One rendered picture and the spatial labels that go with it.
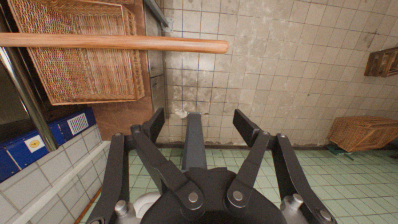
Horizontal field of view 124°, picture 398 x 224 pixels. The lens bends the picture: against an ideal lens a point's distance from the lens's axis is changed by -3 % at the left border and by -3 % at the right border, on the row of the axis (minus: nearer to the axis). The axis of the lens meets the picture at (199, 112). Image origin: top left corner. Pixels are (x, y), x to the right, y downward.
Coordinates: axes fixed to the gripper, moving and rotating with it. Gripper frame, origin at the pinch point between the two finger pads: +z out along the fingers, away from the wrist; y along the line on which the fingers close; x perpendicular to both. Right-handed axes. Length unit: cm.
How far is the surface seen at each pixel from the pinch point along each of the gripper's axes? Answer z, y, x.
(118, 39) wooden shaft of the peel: 13.8, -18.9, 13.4
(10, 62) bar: 18, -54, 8
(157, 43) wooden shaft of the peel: 13.6, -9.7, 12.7
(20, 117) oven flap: 36, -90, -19
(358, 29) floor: 132, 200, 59
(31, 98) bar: 19, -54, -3
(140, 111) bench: 76, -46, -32
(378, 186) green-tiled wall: 54, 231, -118
